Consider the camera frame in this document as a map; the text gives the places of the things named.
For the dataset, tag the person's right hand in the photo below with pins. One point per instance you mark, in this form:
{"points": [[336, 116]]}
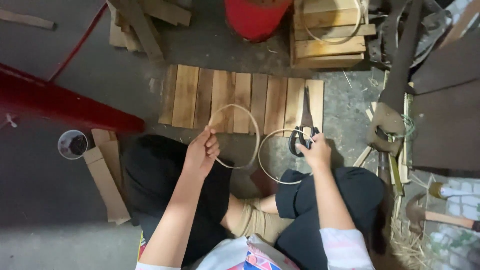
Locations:
{"points": [[318, 153]]}

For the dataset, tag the person's left hand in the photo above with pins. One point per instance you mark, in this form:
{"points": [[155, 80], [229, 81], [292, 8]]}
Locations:
{"points": [[198, 155]]}

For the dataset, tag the person's black trousers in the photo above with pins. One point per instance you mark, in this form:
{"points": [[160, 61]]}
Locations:
{"points": [[168, 176]]}

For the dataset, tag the wooden slat board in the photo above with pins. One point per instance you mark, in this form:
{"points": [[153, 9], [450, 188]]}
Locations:
{"points": [[225, 97]]}

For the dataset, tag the person's beige foot covering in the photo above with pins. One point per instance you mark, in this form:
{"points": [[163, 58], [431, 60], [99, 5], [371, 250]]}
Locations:
{"points": [[255, 221]]}

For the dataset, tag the short pale wooden plank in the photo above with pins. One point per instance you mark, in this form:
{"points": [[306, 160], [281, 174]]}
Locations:
{"points": [[108, 148]]}

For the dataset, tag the long pale wooden plank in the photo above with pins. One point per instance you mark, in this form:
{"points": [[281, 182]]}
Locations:
{"points": [[107, 187]]}

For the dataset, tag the wooden slat crate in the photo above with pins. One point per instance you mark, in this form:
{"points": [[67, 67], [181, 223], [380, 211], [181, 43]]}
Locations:
{"points": [[330, 50]]}

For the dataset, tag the large hand saw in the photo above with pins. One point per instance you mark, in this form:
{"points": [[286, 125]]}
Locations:
{"points": [[401, 75]]}

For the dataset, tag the person's white patterned shirt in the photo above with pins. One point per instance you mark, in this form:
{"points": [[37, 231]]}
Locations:
{"points": [[255, 255]]}

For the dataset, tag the clear plastic cup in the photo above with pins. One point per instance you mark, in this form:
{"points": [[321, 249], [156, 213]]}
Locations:
{"points": [[72, 144]]}

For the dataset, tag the heap of straw shavings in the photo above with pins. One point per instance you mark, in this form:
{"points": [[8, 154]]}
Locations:
{"points": [[408, 243]]}

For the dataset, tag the dark brown boards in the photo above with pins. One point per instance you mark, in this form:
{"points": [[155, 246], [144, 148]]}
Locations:
{"points": [[446, 120]]}

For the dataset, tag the heap of wooden planks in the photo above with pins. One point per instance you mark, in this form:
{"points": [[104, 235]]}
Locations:
{"points": [[138, 26]]}

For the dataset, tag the dark red beam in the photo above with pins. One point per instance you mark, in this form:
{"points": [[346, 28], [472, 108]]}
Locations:
{"points": [[63, 103]]}

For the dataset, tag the red plastic barrel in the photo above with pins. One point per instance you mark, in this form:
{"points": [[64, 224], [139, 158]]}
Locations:
{"points": [[255, 17]]}

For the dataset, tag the thin wooden strip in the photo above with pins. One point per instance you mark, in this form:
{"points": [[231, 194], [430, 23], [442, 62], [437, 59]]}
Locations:
{"points": [[26, 19]]}

